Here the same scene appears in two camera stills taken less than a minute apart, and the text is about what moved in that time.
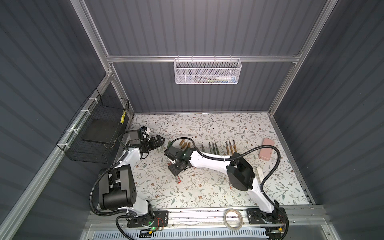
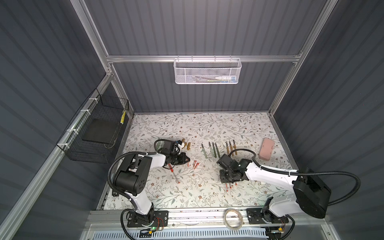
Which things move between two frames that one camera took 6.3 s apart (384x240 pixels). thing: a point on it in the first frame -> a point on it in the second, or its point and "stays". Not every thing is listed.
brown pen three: (227, 149) stays
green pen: (216, 148) stays
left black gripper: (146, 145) -> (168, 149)
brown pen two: (230, 148) stays
